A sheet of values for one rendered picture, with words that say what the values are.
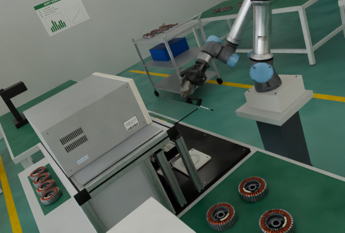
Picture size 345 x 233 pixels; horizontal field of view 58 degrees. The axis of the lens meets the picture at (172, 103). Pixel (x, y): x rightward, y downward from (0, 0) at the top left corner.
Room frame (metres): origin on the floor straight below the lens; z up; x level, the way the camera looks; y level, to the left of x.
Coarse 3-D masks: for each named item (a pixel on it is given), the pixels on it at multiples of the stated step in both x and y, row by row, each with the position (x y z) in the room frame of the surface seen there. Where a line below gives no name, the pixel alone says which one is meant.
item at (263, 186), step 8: (240, 184) 1.01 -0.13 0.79; (248, 184) 1.01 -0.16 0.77; (256, 184) 1.00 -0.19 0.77; (264, 184) 0.96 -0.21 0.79; (240, 192) 0.97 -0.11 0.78; (248, 192) 0.95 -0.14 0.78; (256, 192) 0.93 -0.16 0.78; (264, 192) 0.93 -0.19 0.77; (248, 200) 0.94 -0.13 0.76; (256, 200) 0.92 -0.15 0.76
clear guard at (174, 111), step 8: (168, 104) 1.42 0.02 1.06; (176, 104) 1.38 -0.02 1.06; (184, 104) 1.34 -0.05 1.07; (192, 104) 1.31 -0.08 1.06; (152, 112) 1.40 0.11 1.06; (160, 112) 1.36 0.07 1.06; (168, 112) 1.32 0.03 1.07; (176, 112) 1.29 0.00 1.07; (184, 112) 1.26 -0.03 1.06; (192, 112) 1.23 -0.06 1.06; (168, 120) 1.25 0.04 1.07; (176, 120) 1.22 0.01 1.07
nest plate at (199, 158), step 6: (192, 150) 1.40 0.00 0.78; (192, 156) 1.35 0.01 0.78; (198, 156) 1.33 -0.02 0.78; (204, 156) 1.30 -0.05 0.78; (174, 162) 1.36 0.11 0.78; (180, 162) 1.34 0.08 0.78; (198, 162) 1.28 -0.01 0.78; (204, 162) 1.26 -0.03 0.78; (180, 168) 1.29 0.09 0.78; (198, 168) 1.24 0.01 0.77; (186, 174) 1.23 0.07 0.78
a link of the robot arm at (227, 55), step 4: (224, 48) 1.54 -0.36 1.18; (228, 48) 1.57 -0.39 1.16; (232, 48) 1.59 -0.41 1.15; (220, 52) 1.53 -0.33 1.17; (224, 52) 1.53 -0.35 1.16; (228, 52) 1.53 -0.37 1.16; (232, 52) 1.53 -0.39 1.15; (216, 56) 1.54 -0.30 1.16; (220, 56) 1.53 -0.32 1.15; (224, 56) 1.52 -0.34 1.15; (228, 56) 1.52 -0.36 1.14; (232, 56) 1.51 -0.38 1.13; (236, 56) 1.52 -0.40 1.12; (220, 60) 1.54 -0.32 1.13; (224, 60) 1.52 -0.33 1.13; (228, 60) 1.51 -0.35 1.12; (232, 60) 1.51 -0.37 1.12; (236, 60) 1.51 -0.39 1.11; (228, 64) 1.52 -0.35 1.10; (232, 64) 1.51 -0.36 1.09
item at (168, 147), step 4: (168, 144) 1.31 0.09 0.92; (172, 144) 1.29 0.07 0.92; (168, 148) 1.27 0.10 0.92; (172, 148) 1.26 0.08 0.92; (176, 148) 1.26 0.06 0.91; (164, 152) 1.26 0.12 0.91; (168, 152) 1.24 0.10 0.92; (172, 152) 1.25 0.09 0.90; (176, 152) 1.26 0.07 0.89; (168, 156) 1.24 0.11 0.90; (172, 156) 1.25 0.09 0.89; (176, 156) 1.26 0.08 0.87; (156, 160) 1.25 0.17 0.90; (168, 160) 1.23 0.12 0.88; (156, 168) 1.20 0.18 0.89
